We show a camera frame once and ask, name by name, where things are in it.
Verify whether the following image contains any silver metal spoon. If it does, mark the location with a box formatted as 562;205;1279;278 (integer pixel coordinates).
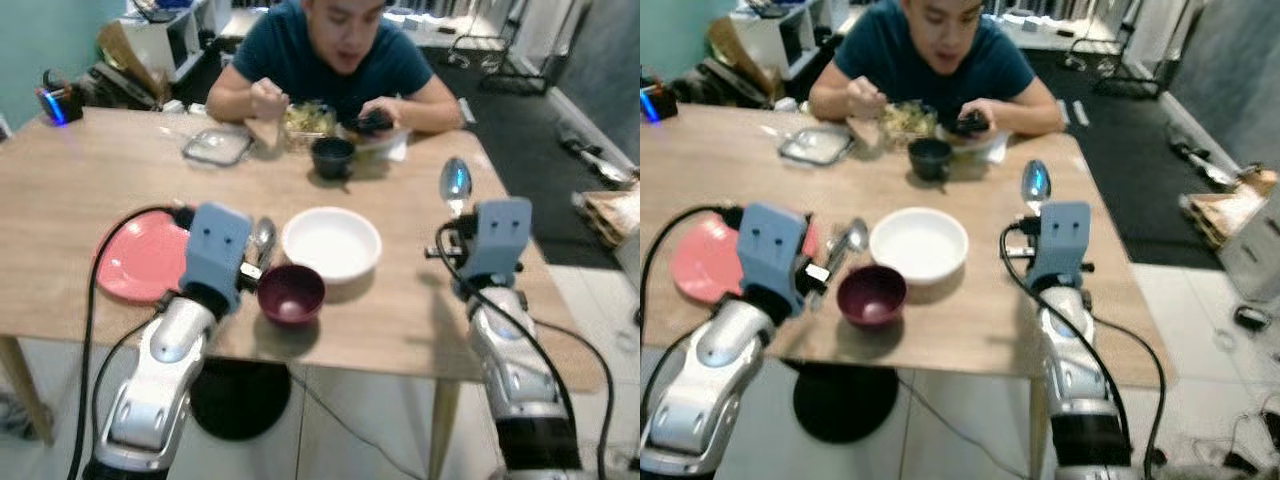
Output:
439;156;473;219
1021;159;1053;216

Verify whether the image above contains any teal-shirt man's left hand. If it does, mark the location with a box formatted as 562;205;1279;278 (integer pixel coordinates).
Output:
360;98;403;129
955;100;1001;131

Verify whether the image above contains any teal-shirt man's right hand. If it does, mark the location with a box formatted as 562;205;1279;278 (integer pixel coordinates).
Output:
248;78;291;123
846;78;887;123

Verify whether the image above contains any maroon mug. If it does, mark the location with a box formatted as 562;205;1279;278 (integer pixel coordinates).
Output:
257;264;327;327
837;265;908;329

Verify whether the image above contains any white bowl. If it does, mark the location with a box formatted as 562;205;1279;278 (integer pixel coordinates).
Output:
281;207;383;285
869;207;970;287

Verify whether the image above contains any pink plate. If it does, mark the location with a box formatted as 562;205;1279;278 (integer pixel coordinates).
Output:
95;210;196;304
670;212;821;305

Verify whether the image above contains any black round disc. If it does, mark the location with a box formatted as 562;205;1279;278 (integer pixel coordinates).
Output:
793;362;899;445
190;358;293;443

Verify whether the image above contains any dark blue mug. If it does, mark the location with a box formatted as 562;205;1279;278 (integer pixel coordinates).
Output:
908;138;954;183
310;137;357;181

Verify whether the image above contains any clear plastic container lid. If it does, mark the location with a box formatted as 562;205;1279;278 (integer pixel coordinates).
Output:
182;128;253;168
779;127;854;167

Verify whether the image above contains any cardboard tray with white bags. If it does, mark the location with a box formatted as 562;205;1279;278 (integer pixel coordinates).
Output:
572;185;641;251
1180;165;1280;251

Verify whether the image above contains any black power tool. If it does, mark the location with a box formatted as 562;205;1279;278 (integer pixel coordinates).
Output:
1165;120;1241;191
558;120;636;186

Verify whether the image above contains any clear food container with salad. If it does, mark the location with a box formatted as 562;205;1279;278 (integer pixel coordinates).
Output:
880;100;939;151
282;100;339;151

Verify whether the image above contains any light wooden table leg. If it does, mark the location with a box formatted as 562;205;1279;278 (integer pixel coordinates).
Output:
428;378;463;480
0;335;51;446
1028;378;1047;471

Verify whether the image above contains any man in teal shirt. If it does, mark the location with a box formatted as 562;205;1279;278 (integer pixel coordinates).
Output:
808;0;1064;136
205;0;463;136

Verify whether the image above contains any black metal rack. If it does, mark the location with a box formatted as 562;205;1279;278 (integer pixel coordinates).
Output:
1060;0;1166;71
445;0;546;71

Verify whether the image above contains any black device with blue light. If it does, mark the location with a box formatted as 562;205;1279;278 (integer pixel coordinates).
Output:
38;70;84;126
640;80;679;123

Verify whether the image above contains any brown flattened cardboard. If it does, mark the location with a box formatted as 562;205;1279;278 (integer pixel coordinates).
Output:
708;18;791;96
97;22;171;101

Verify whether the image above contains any white shelf unit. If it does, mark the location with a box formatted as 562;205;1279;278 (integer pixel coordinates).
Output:
735;0;831;76
120;0;216;81

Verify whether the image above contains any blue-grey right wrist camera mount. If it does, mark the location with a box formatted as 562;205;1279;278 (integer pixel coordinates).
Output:
458;197;534;301
1028;201;1093;296

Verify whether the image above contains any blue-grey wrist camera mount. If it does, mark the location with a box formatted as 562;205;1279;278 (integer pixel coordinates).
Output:
738;203;809;321
180;203;253;316
458;197;534;301
1028;201;1093;296

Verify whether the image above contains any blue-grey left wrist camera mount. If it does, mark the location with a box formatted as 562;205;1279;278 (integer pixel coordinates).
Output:
180;203;253;316
738;203;809;321

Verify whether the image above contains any black floor cable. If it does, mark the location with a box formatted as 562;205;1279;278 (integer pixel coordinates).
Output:
900;375;1011;473
295;370;421;480

